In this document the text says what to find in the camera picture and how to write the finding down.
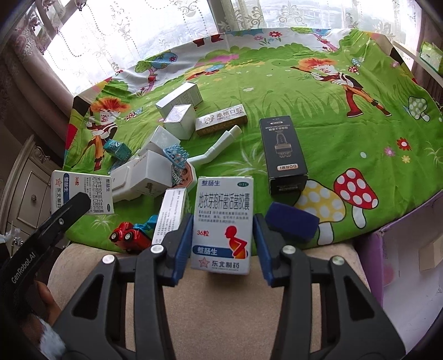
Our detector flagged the dental gold white box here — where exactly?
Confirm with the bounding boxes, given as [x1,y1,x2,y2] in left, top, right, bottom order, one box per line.
[195,104,248,136]

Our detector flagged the brown patterned curtain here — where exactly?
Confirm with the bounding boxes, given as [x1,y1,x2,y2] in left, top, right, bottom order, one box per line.
[1,1,85,153]

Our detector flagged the teal small box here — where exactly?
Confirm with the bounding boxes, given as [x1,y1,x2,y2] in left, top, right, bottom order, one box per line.
[104,140,132,161]

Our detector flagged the purple cardboard storage box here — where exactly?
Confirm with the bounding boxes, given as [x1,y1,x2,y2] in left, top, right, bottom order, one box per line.
[353,193,442,352]

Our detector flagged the white box with bird logo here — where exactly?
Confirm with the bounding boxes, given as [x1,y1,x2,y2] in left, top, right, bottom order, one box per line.
[110,150,172,202]

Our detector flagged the left hand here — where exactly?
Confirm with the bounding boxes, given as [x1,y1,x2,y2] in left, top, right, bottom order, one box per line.
[25,281,61,325]

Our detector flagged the orange hexagon badge pack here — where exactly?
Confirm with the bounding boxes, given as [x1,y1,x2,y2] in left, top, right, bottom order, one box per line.
[172,161,197,192]

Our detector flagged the white cabinet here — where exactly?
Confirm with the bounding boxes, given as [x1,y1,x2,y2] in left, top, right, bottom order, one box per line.
[1,136,59,255]

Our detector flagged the blue flocked small box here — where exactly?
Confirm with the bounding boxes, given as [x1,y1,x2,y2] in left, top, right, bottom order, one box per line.
[264,202,320,243]

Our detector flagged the white box film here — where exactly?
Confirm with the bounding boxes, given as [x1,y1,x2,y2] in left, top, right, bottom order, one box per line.
[137,126,181,157]

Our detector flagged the red toy car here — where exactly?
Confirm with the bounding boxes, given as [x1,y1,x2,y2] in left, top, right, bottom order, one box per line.
[109,222,152,254]

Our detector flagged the white plastic handle brush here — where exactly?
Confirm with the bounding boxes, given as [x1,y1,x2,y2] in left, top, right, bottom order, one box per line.
[187,125,243,167]

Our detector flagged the white red medicine box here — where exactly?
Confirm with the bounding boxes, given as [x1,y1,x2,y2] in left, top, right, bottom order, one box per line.
[191,176,254,275]

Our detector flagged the white long box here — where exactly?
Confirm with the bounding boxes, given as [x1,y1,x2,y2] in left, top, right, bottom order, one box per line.
[155,82,203,119]

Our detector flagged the green cartoon tablecloth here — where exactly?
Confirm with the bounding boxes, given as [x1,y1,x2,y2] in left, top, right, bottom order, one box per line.
[63,28,442,243]

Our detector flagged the small white cube box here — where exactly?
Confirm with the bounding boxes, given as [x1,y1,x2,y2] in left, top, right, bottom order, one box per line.
[164,104,197,140]

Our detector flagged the black tall product box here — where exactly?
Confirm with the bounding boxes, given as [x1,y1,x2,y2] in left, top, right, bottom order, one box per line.
[259,115,308,196]

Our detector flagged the narrow white text box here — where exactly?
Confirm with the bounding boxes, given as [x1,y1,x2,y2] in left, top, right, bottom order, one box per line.
[152,188,188,245]

